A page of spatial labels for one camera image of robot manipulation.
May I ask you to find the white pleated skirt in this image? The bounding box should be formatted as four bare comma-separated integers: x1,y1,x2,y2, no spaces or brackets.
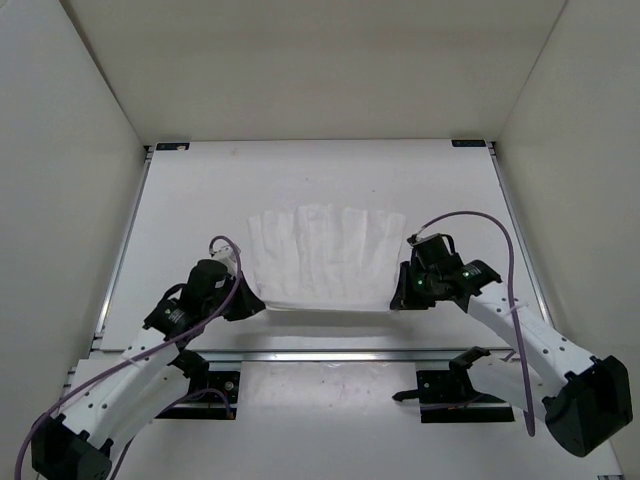
248,204,406,312

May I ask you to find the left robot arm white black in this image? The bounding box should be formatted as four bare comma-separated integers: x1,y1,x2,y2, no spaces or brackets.
28,251,264,479

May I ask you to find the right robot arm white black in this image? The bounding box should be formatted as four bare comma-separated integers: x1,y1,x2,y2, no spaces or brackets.
391,234,633,457

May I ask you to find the right blue corner label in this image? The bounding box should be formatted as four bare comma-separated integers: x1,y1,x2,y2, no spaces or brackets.
451,139,486,148

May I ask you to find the blue corner label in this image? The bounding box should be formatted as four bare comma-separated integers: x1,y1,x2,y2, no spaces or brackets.
451,139,486,148
155,142,190,151

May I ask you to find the left blue corner label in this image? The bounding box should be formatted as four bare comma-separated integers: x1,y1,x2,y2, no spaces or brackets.
155,142,190,151

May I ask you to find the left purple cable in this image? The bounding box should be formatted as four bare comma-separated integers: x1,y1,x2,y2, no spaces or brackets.
17,235,245,480

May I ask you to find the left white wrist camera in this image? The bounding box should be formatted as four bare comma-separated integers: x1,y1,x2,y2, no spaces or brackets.
209,245,238,277

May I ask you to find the aluminium front rail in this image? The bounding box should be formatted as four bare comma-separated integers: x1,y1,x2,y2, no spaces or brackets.
200,349,462,363

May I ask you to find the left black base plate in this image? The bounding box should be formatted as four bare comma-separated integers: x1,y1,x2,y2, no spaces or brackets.
156,365,241,421

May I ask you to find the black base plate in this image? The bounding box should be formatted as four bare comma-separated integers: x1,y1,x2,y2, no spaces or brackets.
156,365,241,421
392,347,515,424

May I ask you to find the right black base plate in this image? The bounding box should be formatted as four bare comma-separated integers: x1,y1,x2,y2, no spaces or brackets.
392,347,515,424

